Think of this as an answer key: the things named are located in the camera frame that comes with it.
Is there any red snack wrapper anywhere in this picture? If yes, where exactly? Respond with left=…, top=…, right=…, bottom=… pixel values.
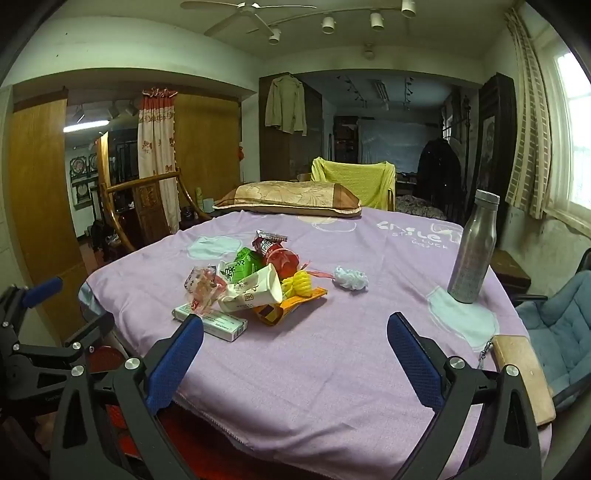
left=252, top=229, right=289, bottom=257

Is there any blue cushioned chair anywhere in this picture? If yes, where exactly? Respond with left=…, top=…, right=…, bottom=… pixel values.
left=512, top=270, right=591, bottom=407

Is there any black bag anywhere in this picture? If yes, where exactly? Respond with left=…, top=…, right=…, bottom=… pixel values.
left=90, top=219, right=121, bottom=259

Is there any purple printed blanket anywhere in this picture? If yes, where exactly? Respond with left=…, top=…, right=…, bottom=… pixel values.
left=78, top=205, right=552, bottom=472

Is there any dark framed painting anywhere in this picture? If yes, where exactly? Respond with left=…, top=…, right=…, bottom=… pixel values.
left=478, top=74, right=515, bottom=213

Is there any dark coat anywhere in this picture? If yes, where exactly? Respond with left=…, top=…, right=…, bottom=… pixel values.
left=418, top=138, right=462, bottom=215

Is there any dark patterned bedding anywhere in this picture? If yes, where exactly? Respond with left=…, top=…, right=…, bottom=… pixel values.
left=394, top=194, right=446, bottom=220

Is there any green snack packet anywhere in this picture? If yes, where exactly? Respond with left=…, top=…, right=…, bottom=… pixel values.
left=218, top=247, right=265, bottom=284

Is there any beige hanging jacket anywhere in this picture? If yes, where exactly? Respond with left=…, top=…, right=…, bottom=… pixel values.
left=264, top=76, right=308, bottom=137

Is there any blue face mask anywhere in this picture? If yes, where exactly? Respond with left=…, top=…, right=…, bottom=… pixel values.
left=333, top=265, right=370, bottom=291

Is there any white green cardboard box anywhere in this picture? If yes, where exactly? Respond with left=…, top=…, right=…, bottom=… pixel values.
left=172, top=302, right=249, bottom=342

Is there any yellow towel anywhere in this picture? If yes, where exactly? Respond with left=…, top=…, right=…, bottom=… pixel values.
left=310, top=157, right=397, bottom=210

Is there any carved wooden chair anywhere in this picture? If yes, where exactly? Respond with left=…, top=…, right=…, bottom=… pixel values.
left=99, top=168, right=213, bottom=259

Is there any window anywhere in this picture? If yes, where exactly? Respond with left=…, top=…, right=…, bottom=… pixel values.
left=551, top=51, right=591, bottom=208

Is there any dark wooden wardrobe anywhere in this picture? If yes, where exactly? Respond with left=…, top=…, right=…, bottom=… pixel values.
left=259, top=74, right=324, bottom=183

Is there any pale blue hanging sheet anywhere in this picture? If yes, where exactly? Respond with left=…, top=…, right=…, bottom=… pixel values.
left=358, top=120, right=439, bottom=171

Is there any red jelly cup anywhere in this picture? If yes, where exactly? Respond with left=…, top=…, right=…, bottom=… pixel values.
left=265, top=247, right=301, bottom=282

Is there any wooden board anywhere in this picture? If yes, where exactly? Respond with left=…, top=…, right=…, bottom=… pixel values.
left=490, top=335, right=556, bottom=425

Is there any red printed garment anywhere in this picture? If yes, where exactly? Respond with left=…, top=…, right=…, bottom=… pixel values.
left=152, top=406, right=278, bottom=480

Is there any wooden sliding door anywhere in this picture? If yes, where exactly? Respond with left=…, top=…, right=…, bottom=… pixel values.
left=9, top=90, right=88, bottom=333
left=173, top=95, right=241, bottom=217

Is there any light blue blanket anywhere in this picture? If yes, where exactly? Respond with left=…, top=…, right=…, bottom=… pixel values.
left=78, top=281, right=116, bottom=324

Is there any white ceiling fan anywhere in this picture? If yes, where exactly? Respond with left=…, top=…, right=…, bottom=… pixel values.
left=180, top=0, right=319, bottom=38

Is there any orange snack packet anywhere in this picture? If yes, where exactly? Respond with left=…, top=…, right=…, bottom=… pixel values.
left=252, top=286, right=328, bottom=327

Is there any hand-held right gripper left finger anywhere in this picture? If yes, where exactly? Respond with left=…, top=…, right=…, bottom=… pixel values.
left=50, top=314, right=206, bottom=480

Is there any floral curtain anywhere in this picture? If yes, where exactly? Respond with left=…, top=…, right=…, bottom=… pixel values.
left=137, top=87, right=181, bottom=234

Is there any stainless steel bottle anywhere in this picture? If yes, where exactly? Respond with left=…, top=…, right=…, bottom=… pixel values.
left=447, top=189, right=501, bottom=304

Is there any brown gold pillow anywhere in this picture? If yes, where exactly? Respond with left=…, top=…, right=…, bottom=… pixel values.
left=212, top=181, right=363, bottom=219

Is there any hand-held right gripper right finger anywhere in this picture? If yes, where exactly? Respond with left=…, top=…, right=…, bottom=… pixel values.
left=387, top=312, right=542, bottom=480

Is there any clear printed plastic wrapper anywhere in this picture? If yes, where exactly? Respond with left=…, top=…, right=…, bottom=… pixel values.
left=185, top=264, right=227, bottom=315

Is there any dark wooden side table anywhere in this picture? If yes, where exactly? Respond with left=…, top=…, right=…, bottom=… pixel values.
left=179, top=208, right=214, bottom=232

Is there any white paper cup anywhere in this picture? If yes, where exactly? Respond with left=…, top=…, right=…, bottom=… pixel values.
left=217, top=267, right=283, bottom=315

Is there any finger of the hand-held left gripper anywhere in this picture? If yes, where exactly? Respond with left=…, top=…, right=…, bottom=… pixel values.
left=62, top=314, right=116, bottom=365
left=0, top=276, right=64, bottom=326

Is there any white ceiling track light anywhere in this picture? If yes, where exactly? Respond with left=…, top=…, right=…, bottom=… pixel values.
left=247, top=0, right=416, bottom=45

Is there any striped window curtain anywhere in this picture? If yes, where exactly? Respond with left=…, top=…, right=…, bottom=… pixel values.
left=503, top=7, right=552, bottom=220

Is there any dark wooden stool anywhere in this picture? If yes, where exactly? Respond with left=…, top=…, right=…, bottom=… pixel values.
left=493, top=249, right=533, bottom=290

